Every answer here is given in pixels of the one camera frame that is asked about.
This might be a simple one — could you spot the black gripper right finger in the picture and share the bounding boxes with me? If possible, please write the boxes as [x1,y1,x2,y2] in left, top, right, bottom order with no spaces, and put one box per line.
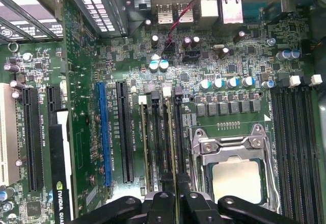
[177,172,303,224]

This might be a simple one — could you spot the white expansion slot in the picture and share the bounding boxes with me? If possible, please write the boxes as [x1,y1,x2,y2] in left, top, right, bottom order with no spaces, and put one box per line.
[0,82,20,187]

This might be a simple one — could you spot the red and black twisted wire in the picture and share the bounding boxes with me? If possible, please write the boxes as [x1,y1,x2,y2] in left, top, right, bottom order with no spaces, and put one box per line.
[162,0,257,48]

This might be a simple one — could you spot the short black expansion slot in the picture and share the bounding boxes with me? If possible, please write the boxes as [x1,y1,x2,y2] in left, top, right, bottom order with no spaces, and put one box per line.
[46,86,62,113]

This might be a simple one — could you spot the blue rear port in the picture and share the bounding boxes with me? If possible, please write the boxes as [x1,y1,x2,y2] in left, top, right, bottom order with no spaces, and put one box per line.
[243,1,265,24]

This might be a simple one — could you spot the silver CPU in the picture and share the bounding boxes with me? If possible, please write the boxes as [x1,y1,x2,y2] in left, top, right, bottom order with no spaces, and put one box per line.
[211,157,267,206]

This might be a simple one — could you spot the metal socket cover frame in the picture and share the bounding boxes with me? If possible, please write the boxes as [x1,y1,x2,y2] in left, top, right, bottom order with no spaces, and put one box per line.
[191,123,280,211]

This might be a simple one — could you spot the long black expansion slot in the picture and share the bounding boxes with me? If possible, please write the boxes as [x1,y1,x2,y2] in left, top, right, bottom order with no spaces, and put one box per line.
[116,80,135,184]
[21,87,44,193]

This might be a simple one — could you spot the green motherboard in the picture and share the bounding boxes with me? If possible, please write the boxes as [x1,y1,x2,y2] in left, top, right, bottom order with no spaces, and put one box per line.
[0,0,326,224]

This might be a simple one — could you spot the black Nvidia graphics card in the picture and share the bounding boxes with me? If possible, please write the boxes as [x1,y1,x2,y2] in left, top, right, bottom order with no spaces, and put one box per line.
[47,108,74,222]

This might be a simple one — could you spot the black and silver PC case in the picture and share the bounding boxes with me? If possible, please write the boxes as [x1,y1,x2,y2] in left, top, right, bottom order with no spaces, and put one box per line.
[0,0,326,67]

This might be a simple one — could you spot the blue expansion slot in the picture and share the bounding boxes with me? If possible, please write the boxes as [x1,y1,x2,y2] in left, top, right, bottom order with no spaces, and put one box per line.
[98,81,113,188]

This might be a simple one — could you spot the tall silver rear port block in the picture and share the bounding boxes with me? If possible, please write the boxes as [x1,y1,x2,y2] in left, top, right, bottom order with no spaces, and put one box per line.
[200,0,220,23]
[219,0,243,25]

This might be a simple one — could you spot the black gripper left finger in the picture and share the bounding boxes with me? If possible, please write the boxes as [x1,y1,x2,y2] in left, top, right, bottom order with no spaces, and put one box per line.
[67,172,177,224]

